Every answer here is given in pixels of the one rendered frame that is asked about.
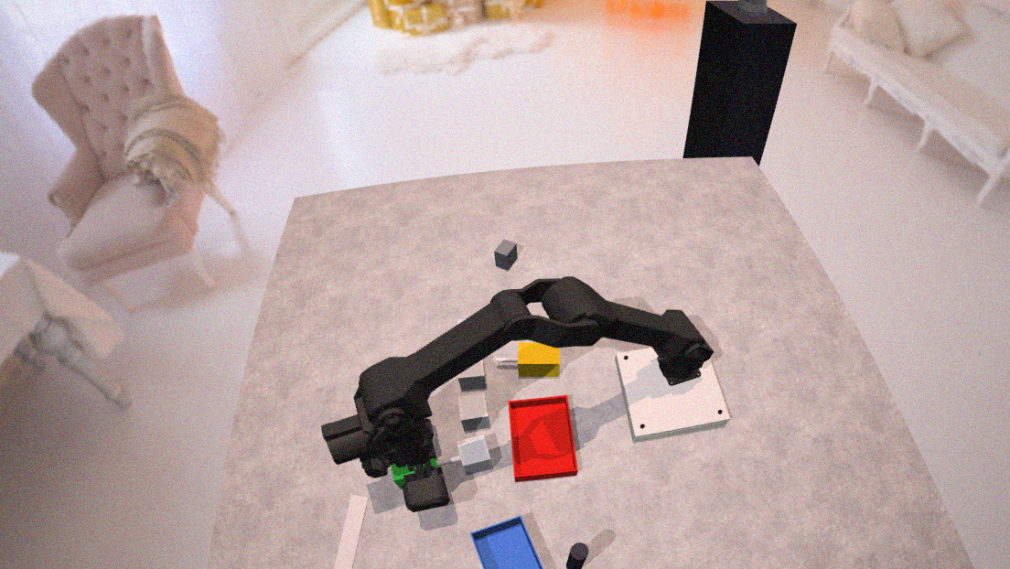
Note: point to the red tray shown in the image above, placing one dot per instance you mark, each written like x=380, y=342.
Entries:
x=542, y=440

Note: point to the yellow block with grey metal pin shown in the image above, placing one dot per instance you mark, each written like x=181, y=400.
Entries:
x=536, y=360

